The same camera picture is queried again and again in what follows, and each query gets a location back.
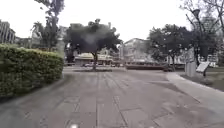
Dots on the grass patch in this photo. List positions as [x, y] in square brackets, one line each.
[213, 79]

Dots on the grey building with windows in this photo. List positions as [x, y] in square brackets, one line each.
[6, 32]

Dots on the low planter bed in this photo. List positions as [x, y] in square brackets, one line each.
[93, 70]

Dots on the low building with awning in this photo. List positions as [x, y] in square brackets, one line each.
[87, 58]

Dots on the grey stone paved path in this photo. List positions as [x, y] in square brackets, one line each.
[110, 100]

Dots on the pale multi-storey building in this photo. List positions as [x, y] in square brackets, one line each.
[135, 50]

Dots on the tall thin tree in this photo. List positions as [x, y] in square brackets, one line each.
[50, 30]

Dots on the trimmed green hedge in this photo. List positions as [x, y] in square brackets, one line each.
[26, 68]

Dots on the pale stone kerb strip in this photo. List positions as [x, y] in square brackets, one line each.
[200, 90]

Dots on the broad dark tree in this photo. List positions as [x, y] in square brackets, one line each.
[170, 41]

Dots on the slanted information sign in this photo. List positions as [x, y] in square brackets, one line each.
[202, 67]

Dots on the bare branched tree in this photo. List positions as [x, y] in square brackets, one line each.
[206, 30]

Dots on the grey upright slab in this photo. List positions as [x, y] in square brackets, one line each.
[190, 65]

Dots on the round dark green tree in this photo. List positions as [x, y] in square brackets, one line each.
[91, 38]

